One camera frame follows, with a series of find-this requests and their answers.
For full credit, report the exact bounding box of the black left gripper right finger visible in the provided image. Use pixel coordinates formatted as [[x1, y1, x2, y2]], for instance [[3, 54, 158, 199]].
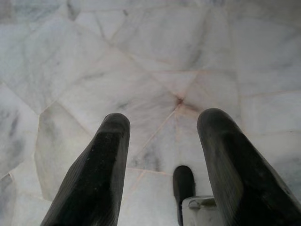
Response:
[[197, 108, 301, 226]]

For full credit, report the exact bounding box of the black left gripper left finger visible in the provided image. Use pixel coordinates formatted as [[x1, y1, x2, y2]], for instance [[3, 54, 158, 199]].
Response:
[[40, 113, 131, 226]]

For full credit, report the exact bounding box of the grey robot leg shell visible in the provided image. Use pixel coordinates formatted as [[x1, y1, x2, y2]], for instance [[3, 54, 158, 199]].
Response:
[[182, 195, 224, 226]]

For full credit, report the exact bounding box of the black robot foot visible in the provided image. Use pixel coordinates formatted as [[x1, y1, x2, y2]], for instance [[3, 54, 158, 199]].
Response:
[[173, 165, 196, 226]]

